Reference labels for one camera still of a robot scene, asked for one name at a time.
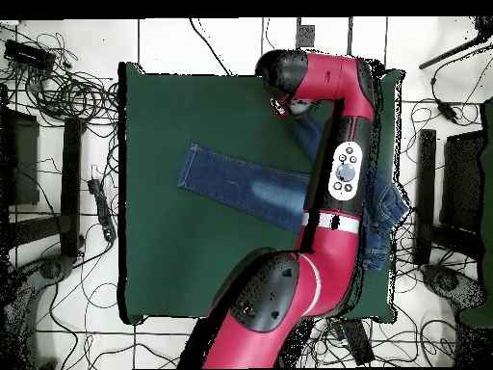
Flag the blue denim jeans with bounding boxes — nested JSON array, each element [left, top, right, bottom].
[[176, 115, 411, 271]]

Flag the small dark grey box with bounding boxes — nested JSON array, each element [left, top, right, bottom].
[[296, 24, 316, 49]]

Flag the black power adapter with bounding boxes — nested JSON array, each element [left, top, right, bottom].
[[435, 98, 459, 124]]

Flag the dark green table cloth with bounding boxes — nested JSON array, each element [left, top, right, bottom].
[[117, 61, 405, 325]]

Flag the black tripod leg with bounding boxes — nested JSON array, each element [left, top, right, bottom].
[[418, 16, 493, 70]]

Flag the black power strip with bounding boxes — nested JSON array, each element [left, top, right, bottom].
[[87, 177, 117, 244]]

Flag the green cloth sheet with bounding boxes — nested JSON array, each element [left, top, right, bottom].
[[457, 97, 493, 329]]

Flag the black chair base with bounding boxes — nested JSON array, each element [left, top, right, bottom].
[[419, 262, 485, 311], [0, 253, 76, 369]]

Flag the black oblong box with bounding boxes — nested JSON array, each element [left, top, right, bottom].
[[340, 319, 376, 366]]

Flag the grey square frame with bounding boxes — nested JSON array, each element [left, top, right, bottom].
[[295, 16, 353, 55]]

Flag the tangled black cables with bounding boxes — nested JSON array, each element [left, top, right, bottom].
[[0, 22, 120, 128]]

